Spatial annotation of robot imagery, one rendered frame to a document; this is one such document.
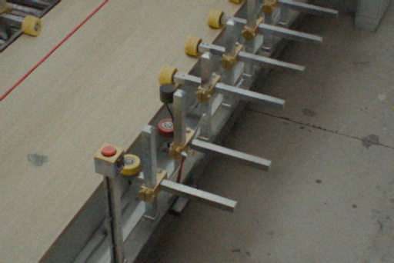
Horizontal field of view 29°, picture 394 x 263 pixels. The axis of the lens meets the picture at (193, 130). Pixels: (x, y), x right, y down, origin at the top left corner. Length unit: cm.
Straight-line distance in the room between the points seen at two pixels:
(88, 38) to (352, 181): 158
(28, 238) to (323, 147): 218
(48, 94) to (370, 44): 266
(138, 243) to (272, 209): 128
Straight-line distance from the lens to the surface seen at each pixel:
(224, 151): 292
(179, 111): 283
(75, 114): 306
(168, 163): 323
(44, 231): 260
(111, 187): 244
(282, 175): 413
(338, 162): 426
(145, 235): 283
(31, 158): 287
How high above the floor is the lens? 276
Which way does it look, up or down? 39 degrees down
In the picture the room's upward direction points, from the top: straight up
